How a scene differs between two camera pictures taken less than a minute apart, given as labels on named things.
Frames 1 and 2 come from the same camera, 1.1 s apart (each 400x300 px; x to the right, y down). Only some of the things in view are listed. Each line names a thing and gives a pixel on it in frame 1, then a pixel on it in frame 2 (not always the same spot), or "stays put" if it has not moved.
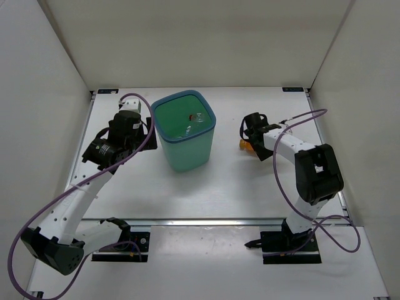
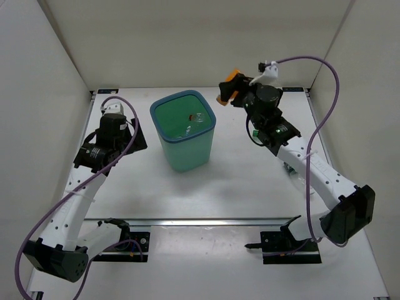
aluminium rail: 217,222 stays put
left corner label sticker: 108,90 stays put
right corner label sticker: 293,89 stays put
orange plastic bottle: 245,145 → 230,77
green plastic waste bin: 185,123 stays put
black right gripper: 262,153 → 229,89
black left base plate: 141,239 stays put
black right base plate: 282,247 stays put
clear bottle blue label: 198,117 → 190,129
